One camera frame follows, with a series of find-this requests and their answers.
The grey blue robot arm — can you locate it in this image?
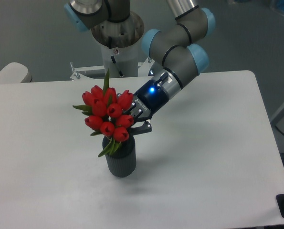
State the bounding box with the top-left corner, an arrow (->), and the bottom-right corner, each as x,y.
64,0 -> 216,135

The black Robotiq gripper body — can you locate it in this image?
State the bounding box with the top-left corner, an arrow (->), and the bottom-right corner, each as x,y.
124,80 -> 169,123

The dark grey ribbed vase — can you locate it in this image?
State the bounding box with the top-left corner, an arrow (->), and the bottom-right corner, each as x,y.
105,135 -> 137,177

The beige chair armrest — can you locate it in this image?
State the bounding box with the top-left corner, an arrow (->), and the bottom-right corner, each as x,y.
0,62 -> 32,84

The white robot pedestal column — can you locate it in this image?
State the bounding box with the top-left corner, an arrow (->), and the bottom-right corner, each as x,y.
91,11 -> 144,78

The red tulip bouquet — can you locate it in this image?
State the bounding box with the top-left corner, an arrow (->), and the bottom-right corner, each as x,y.
73,72 -> 134,157

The white metal base frame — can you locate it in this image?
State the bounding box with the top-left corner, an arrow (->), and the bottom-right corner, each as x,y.
70,57 -> 162,81

